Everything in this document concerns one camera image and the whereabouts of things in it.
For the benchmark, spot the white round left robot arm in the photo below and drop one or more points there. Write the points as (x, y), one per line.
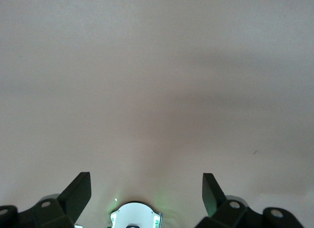
(133, 213)

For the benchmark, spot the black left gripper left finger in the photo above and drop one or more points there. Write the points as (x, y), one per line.
(73, 196)

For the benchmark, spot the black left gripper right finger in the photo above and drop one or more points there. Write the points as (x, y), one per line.
(211, 193)

